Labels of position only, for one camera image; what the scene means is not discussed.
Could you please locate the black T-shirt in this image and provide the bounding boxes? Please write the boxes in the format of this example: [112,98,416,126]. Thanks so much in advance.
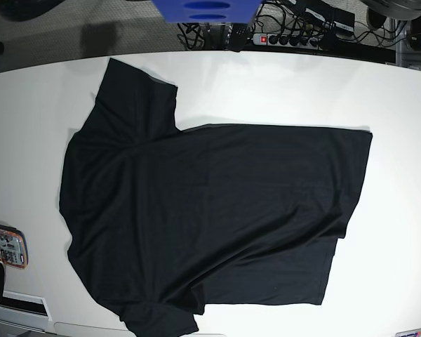
[59,59,373,336]

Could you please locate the black power adapter box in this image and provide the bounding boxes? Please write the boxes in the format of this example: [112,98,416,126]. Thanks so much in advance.
[227,23,250,52]

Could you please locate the blue plastic box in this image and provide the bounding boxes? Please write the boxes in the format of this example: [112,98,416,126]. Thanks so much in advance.
[152,0,261,24]

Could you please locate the white power strip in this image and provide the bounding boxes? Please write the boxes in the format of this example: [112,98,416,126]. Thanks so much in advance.
[251,33,319,50]

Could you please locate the white tray with black slot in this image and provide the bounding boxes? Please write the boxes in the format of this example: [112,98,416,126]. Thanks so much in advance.
[0,291,53,333]

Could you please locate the colourful sticker at table edge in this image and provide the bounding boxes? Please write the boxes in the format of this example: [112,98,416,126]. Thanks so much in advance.
[394,328,421,337]

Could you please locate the tangled black cables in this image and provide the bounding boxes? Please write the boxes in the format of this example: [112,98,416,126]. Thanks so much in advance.
[177,0,401,50]

